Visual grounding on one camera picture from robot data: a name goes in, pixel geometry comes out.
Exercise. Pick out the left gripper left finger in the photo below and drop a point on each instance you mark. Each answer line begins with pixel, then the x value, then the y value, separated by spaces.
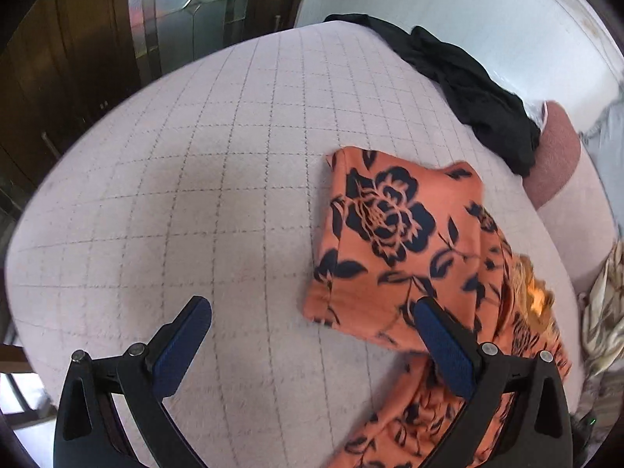
pixel 89 432

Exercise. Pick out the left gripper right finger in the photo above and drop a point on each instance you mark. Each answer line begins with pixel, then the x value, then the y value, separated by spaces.
pixel 537 432

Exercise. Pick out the orange black floral shirt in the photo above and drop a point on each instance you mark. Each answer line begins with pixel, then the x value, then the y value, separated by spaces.
pixel 395 233

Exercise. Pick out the cream floral blanket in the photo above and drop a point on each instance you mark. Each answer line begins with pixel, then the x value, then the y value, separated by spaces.
pixel 602 318

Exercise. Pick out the pink bolster cushion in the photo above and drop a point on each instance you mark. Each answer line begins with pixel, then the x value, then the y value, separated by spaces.
pixel 569 197

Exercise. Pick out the pink quilted bed mattress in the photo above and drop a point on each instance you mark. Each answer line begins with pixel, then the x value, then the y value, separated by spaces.
pixel 213 181

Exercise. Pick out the grey blue pillow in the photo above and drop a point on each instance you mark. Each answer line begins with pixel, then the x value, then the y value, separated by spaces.
pixel 604 144

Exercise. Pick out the black crumpled garment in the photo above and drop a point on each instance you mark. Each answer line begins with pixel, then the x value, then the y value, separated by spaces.
pixel 497 117

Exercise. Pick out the stained glass wooden door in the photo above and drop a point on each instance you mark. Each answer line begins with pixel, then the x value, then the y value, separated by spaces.
pixel 66 63

